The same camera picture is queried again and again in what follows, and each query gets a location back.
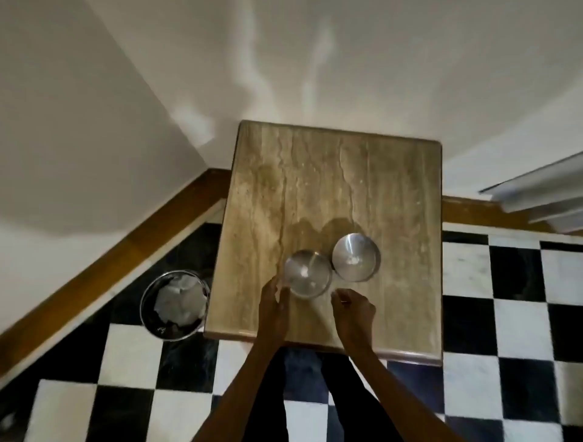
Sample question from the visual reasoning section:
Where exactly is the person's right forearm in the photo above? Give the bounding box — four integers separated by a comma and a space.
343, 350, 463, 442

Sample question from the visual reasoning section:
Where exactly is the steel bowl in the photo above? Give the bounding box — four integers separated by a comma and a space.
331, 233, 382, 283
283, 249, 333, 300

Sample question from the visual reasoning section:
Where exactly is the person's left hand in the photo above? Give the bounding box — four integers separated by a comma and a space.
256, 275, 292, 343

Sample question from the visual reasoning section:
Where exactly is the brown wooden baseboard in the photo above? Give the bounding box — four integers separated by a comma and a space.
0, 168, 231, 379
441, 195, 583, 237

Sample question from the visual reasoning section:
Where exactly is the white crumpled cloth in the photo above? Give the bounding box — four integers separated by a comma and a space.
154, 273, 208, 327

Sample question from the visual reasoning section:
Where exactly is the person's right hand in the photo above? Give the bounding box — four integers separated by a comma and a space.
331, 288, 377, 354

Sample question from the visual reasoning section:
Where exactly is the steel pot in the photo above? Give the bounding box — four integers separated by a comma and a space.
139, 270, 211, 342

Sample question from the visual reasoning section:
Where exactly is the person's left forearm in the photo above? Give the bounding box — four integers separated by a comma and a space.
192, 339, 284, 442

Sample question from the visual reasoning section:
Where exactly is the white slatted blind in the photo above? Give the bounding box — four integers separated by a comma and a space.
479, 151, 583, 236

